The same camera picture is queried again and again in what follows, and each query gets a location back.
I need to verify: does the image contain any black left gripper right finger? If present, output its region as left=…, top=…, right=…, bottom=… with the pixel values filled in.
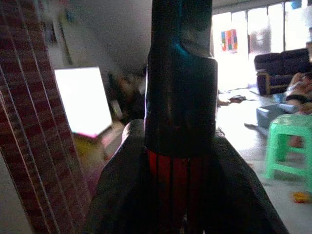
left=195, top=128, right=291, bottom=234

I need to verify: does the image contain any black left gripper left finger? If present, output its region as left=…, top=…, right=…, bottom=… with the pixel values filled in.
left=84, top=118, right=156, bottom=234

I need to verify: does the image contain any white television cabinet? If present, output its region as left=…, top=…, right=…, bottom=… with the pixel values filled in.
left=96, top=125, right=125, bottom=160

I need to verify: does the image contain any yellow toy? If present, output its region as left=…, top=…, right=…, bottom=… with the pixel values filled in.
left=292, top=191, right=312, bottom=203

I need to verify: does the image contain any blue box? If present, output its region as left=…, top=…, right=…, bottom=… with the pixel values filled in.
left=256, top=103, right=287, bottom=129

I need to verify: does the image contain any green plastic stool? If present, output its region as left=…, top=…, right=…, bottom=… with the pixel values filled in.
left=264, top=114, right=312, bottom=193

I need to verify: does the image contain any glowing television screen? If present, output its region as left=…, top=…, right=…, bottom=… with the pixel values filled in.
left=54, top=66, right=113, bottom=139

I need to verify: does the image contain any red brick pillar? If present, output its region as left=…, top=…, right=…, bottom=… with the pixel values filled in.
left=0, top=0, right=92, bottom=234

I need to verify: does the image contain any person lying down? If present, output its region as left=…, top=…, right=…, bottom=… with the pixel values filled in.
left=280, top=72, right=312, bottom=115

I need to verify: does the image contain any dark purple sofa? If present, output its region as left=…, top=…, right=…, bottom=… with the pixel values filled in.
left=253, top=48, right=312, bottom=96

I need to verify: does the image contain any colourful patchwork hanging cloth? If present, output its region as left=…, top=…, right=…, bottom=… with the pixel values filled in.
left=221, top=29, right=238, bottom=53

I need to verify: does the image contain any bright glass window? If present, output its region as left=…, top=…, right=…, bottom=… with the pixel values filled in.
left=212, top=0, right=312, bottom=91

